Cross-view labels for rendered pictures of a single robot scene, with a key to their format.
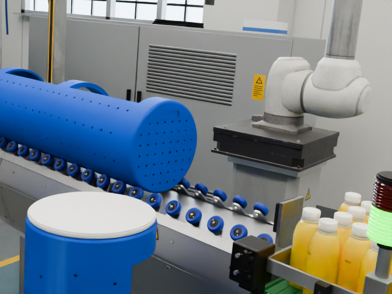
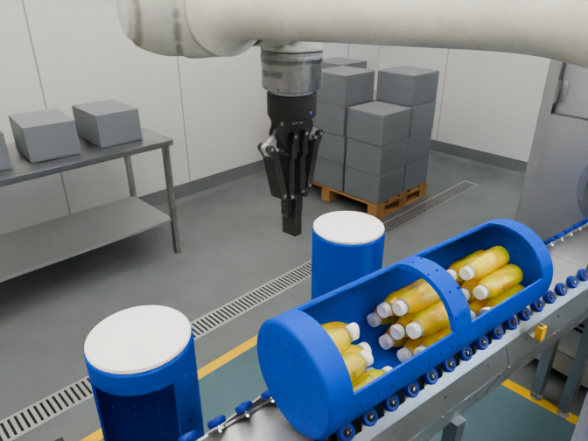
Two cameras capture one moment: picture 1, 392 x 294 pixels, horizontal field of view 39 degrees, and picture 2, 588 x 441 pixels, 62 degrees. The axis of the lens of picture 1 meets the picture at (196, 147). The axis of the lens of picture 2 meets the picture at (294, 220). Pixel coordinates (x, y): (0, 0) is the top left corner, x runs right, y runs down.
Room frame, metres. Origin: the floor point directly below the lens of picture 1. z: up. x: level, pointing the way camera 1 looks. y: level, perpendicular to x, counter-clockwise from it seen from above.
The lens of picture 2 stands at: (1.79, -0.72, 1.90)
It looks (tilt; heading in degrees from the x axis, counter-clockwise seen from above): 26 degrees down; 103
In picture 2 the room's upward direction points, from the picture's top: straight up
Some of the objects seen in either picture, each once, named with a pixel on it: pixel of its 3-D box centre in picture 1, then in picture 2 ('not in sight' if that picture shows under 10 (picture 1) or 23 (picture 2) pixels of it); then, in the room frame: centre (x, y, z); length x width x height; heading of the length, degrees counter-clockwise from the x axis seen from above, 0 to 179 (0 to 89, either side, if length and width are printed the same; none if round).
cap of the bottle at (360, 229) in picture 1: (361, 229); not in sight; (1.08, -0.36, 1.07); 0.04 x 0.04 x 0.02
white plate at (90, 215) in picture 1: (93, 212); (138, 336); (1.15, 0.21, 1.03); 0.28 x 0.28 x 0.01
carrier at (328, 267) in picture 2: not in sight; (343, 318); (1.62, 1.00, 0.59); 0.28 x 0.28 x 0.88
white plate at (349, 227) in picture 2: not in sight; (348, 227); (1.62, 1.00, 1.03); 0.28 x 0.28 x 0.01
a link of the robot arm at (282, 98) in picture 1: (289, 85); not in sight; (2.08, -0.33, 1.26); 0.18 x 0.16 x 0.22; 52
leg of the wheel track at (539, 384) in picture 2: not in sight; (549, 348); (2.58, 1.35, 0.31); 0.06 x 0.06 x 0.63; 50
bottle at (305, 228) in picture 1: (306, 251); not in sight; (1.15, -0.27, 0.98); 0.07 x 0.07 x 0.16
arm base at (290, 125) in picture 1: (278, 120); not in sight; (2.10, -0.31, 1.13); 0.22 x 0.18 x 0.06; 57
